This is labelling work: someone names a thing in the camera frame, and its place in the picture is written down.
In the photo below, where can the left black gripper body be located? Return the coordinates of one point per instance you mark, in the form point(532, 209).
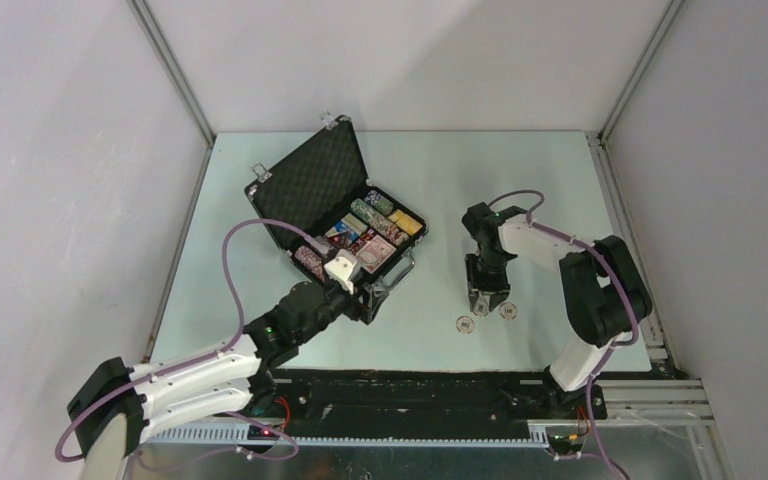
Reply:
point(335, 301)

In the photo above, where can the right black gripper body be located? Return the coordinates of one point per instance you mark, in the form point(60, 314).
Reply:
point(486, 274)

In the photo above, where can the white red chip stack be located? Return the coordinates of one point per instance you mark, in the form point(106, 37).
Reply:
point(468, 324)

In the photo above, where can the blue patterned card deck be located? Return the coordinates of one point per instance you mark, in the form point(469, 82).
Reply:
point(346, 231)

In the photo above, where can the black poker set case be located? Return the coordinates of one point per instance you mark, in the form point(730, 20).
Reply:
point(312, 187)

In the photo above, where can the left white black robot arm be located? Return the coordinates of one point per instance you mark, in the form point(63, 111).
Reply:
point(221, 379)

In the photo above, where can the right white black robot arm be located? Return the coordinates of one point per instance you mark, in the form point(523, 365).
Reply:
point(605, 297)

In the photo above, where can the red playing card deck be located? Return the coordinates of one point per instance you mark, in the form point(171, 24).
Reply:
point(374, 253)

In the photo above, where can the red white chip row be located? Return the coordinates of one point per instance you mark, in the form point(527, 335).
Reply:
point(311, 260)

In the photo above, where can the red dice in case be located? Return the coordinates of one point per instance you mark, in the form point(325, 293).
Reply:
point(361, 241)

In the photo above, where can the green poker chip stack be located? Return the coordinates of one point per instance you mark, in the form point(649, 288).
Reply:
point(381, 224)

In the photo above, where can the yellow poker chip stack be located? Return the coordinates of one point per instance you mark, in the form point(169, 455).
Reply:
point(406, 222)

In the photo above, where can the blue white chip stack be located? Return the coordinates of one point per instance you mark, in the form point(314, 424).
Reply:
point(379, 202)

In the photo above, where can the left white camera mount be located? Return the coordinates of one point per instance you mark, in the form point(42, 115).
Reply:
point(343, 272)

